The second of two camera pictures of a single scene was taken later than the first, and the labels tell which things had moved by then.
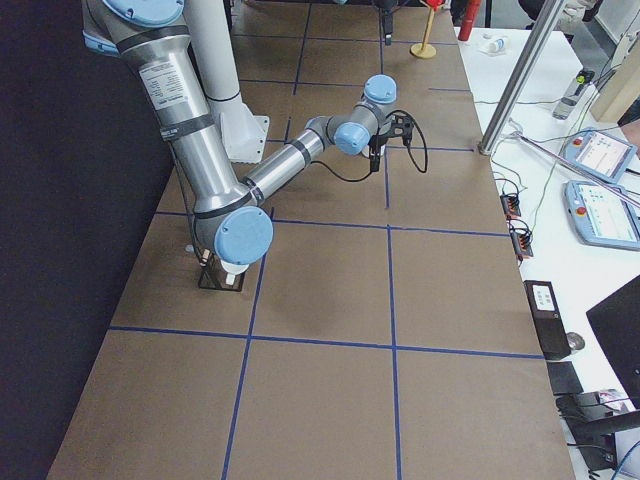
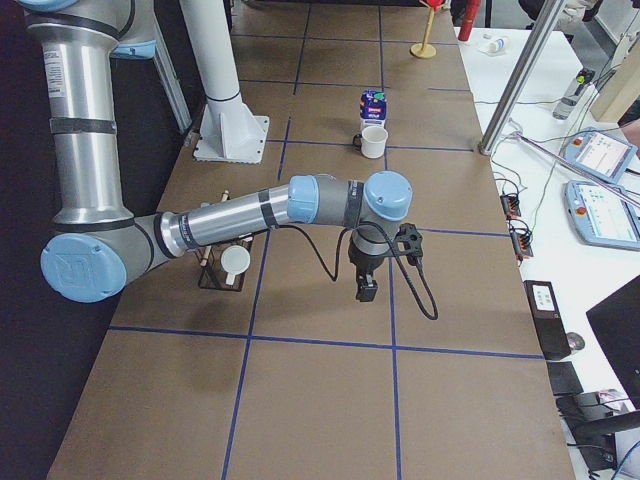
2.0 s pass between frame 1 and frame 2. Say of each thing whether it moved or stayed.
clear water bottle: stayed
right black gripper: moved
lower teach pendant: stayed
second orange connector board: stayed
